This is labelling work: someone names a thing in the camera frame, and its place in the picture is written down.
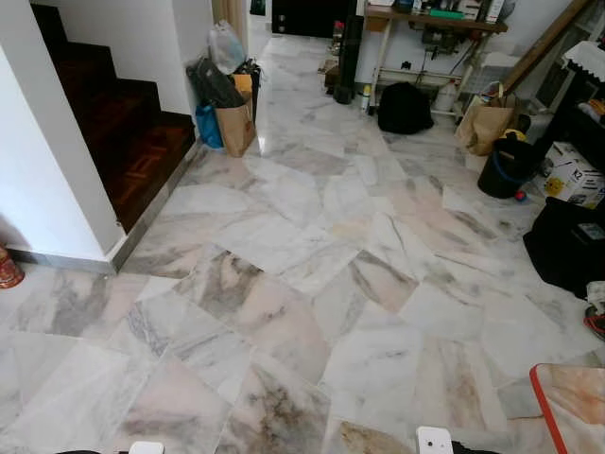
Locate black bucket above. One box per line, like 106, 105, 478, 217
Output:
477, 132, 543, 200

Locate long wooden plank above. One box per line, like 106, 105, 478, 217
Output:
501, 0, 592, 96

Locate brown paper bag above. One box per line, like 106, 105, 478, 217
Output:
456, 85, 518, 157
216, 95, 256, 158

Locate blue bag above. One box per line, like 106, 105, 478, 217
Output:
196, 102, 224, 150

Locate large black fabric bag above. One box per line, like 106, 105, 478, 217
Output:
523, 197, 605, 299

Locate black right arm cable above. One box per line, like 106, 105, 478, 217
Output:
451, 440, 502, 454

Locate white cardboard box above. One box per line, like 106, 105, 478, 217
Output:
539, 142, 605, 209

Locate white plastic bag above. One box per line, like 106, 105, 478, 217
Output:
208, 21, 247, 75

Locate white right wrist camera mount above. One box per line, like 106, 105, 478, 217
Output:
417, 427, 453, 454

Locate black backpack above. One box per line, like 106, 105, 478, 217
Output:
377, 82, 435, 134

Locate dark wooden staircase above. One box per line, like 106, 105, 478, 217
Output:
34, 5, 197, 233

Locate red slipper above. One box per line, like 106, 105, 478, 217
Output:
584, 282, 605, 340

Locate red-edged marble table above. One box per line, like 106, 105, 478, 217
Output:
529, 363, 605, 454

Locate dark cabinet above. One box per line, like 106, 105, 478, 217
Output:
272, 0, 355, 39

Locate black shelf unit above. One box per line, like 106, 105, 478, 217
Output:
546, 71, 605, 171

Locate tall black cylinder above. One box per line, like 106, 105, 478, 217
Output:
337, 14, 365, 105

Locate white lace cloth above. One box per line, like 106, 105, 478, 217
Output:
562, 41, 605, 81

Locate wooden workbench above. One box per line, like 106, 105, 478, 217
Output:
364, 0, 511, 119

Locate red round container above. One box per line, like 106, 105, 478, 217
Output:
0, 248, 25, 289

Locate white plastic jug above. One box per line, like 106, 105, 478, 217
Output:
433, 80, 459, 114

